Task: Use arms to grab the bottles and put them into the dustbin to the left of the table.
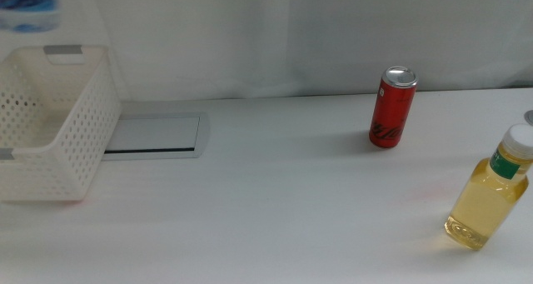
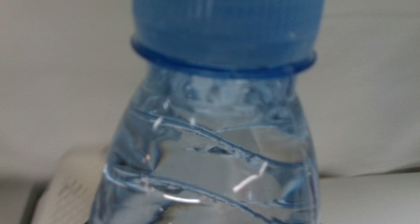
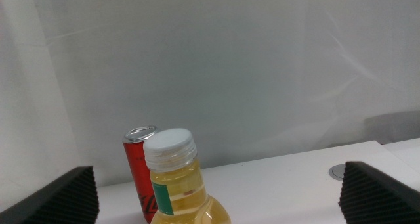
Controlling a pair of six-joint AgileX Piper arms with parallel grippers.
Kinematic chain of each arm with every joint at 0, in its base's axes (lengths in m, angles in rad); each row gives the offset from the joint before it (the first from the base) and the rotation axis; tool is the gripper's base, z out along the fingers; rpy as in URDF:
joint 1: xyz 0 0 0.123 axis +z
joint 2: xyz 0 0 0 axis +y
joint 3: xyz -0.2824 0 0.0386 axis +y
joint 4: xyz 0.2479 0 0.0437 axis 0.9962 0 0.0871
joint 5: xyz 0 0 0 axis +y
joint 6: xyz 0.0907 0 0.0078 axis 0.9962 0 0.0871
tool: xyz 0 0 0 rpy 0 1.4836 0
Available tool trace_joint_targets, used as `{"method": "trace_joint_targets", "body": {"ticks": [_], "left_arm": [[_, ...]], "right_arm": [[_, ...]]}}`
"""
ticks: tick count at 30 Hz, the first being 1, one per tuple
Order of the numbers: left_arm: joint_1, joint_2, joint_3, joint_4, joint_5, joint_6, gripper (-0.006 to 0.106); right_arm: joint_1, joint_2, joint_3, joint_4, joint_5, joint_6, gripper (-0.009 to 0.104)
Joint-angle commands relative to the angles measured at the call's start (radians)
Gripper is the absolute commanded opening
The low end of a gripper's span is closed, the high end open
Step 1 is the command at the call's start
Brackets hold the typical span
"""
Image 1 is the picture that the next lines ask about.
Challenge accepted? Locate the red soda can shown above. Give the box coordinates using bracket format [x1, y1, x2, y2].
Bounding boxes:
[368, 65, 419, 149]

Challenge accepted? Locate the yellow tea bottle white cap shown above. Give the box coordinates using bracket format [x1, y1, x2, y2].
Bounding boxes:
[444, 123, 533, 251]

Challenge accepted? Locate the clear water bottle blue cap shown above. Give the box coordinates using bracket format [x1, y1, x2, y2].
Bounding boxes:
[0, 0, 61, 33]

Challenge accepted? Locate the white fabric curtain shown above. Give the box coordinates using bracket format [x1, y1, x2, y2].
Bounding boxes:
[0, 0, 533, 102]

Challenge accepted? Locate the white perforated plastic basket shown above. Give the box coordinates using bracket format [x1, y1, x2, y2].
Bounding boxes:
[0, 45, 122, 202]

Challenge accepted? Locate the grey table cable hatch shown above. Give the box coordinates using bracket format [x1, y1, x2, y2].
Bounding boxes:
[102, 112, 212, 162]

